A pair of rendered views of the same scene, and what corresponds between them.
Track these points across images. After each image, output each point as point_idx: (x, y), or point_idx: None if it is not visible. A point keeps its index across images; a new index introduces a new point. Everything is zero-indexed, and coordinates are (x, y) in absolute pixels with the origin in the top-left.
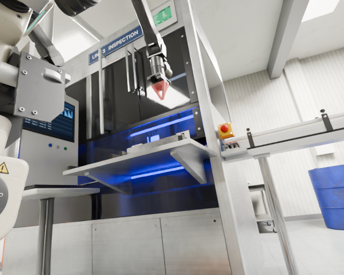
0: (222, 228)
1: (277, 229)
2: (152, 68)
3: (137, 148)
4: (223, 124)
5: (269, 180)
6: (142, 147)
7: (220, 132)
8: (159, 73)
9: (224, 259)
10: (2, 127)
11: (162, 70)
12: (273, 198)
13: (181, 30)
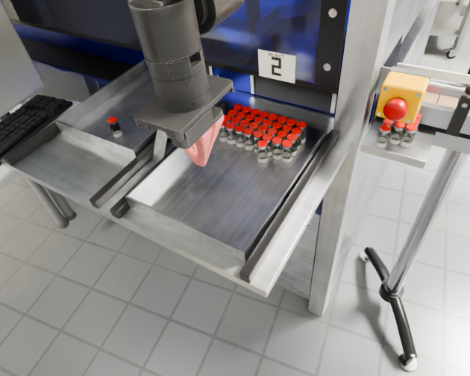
0: (316, 236)
1: (409, 238)
2: (148, 66)
3: (151, 212)
4: (399, 89)
5: (444, 187)
6: (160, 216)
7: (380, 106)
8: (178, 137)
9: (306, 258)
10: None
11: (196, 76)
12: (431, 211)
13: None
